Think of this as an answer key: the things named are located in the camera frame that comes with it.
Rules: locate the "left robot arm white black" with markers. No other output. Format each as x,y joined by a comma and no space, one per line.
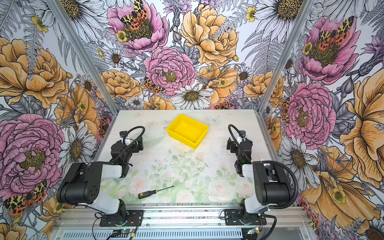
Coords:
81,185

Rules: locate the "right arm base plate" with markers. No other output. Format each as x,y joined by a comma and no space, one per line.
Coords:
234,217

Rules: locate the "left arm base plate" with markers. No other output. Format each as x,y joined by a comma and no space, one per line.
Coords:
133,218

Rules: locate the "black yellow screwdriver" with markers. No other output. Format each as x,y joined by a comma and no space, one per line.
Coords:
152,192

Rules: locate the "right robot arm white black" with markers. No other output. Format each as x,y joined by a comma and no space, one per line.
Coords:
275,186

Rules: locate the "right aluminium frame post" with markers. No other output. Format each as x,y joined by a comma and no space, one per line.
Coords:
300,23

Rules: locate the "yellow plastic bin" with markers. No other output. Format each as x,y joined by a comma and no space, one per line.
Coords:
187,131

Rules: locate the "aluminium frame post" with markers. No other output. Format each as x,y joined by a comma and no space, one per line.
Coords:
72,35
300,23

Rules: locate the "left aluminium frame post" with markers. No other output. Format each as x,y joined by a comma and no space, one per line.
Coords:
72,35

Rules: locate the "aluminium mounting rail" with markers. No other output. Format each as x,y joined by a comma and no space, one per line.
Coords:
179,216

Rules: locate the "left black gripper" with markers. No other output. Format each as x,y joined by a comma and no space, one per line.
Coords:
137,144

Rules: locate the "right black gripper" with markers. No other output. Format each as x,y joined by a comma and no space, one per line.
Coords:
233,146

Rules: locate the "white vented cable duct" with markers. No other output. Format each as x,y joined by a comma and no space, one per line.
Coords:
154,234

